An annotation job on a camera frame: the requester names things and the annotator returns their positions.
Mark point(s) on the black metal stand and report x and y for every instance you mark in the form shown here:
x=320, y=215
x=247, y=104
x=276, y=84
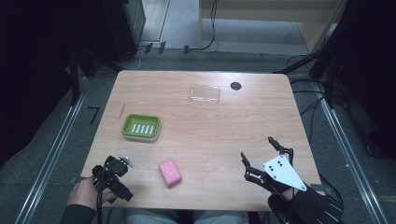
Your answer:
x=323, y=68
x=74, y=81

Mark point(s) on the thin wooden stick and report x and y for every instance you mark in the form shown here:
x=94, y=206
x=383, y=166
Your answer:
x=121, y=112

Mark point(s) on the green soap dish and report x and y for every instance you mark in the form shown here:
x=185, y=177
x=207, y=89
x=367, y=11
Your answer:
x=141, y=127

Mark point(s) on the row of floor plugs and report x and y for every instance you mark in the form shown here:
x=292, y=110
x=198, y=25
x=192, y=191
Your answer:
x=162, y=47

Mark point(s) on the person's right hand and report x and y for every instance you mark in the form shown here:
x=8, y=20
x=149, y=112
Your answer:
x=306, y=207

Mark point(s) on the metal floor rail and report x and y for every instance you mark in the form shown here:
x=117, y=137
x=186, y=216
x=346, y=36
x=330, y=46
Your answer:
x=53, y=155
x=348, y=155

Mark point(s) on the person's legs in jeans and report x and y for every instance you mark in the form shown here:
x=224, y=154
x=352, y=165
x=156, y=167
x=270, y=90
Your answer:
x=149, y=217

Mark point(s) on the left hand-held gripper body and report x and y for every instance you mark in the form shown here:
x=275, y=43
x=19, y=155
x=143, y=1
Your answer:
x=115, y=169

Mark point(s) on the light wooden furniture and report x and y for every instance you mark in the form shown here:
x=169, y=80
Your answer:
x=274, y=9

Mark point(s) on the black cabinet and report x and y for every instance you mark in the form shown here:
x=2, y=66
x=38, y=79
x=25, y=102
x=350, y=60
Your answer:
x=124, y=28

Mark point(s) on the clear plastic container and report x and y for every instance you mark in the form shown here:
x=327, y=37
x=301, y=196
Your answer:
x=205, y=94

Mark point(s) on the black round table grommet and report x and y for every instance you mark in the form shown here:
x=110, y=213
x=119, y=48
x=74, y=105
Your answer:
x=236, y=86

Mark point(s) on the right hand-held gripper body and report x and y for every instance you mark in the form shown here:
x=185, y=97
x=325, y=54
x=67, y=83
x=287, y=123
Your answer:
x=281, y=172

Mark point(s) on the person's left hand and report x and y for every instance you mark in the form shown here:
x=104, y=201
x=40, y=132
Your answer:
x=82, y=193

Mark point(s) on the pink soap bar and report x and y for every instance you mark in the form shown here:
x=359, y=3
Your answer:
x=170, y=173

